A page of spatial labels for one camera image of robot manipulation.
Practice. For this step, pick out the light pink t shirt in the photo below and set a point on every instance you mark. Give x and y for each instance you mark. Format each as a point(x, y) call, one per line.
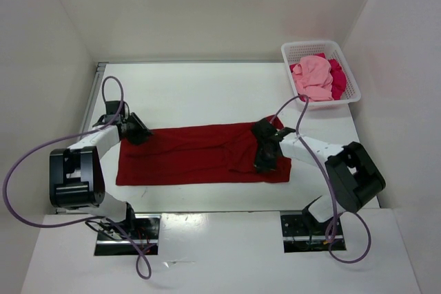
point(312, 78)

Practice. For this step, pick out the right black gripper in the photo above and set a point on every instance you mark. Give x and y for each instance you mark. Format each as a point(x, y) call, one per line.
point(261, 166)

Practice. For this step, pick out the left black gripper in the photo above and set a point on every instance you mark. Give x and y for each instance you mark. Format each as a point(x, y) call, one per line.
point(139, 138)

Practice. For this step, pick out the magenta t shirt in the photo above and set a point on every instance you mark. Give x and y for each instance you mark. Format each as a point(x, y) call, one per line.
point(339, 79)

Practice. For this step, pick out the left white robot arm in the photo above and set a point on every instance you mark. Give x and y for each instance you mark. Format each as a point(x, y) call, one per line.
point(76, 180)

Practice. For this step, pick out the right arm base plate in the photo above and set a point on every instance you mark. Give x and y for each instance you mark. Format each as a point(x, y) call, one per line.
point(302, 233)

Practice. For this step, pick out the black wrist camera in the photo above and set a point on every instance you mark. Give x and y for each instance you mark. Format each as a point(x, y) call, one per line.
point(263, 130)
point(116, 107)

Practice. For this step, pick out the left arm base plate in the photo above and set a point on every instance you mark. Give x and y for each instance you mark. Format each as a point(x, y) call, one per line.
point(144, 232)

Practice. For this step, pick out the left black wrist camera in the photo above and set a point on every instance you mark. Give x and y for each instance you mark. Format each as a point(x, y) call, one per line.
point(116, 107)

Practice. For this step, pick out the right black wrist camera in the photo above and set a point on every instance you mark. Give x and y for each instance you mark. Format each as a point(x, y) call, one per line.
point(263, 130)

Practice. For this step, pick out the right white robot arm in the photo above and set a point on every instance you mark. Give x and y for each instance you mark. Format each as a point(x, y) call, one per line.
point(352, 177)

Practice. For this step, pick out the dark red t shirt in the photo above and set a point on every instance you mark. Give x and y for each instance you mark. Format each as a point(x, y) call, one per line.
point(221, 153)

